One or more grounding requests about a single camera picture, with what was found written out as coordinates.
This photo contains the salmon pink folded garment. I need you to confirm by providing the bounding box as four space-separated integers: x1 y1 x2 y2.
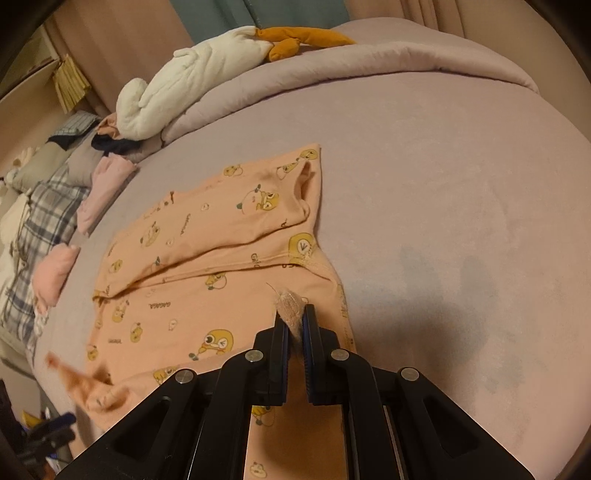
32 243 80 315

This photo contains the grey mauve pillow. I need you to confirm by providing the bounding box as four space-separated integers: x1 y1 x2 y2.
10 140 103 192

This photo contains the peach cartoon print garment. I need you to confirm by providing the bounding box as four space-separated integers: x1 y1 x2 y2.
45 143 357 480

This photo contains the yellow straw hanging bundle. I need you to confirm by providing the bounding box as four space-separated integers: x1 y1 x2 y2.
52 55 91 113

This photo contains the teal curtain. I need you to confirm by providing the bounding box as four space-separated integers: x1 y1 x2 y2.
171 0 349 43

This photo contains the pink folded ribbed garment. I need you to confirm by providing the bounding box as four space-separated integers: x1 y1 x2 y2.
76 153 137 235

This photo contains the small striped folded cloth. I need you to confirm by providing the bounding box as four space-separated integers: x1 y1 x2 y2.
47 111 100 150

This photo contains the dark navy garment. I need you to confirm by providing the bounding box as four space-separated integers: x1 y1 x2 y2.
91 134 141 155

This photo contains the white goose plush toy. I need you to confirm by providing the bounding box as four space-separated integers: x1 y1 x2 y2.
115 26 355 141

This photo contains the plaid pillow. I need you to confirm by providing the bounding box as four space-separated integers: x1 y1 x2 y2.
1 164 89 355

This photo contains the mauve bed sheet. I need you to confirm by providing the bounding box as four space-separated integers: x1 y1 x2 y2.
35 72 590 479

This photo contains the mauve folded duvet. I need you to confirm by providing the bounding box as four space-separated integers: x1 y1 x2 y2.
160 17 539 145

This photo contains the pink beige curtain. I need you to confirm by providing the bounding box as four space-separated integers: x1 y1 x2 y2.
45 0 192 112

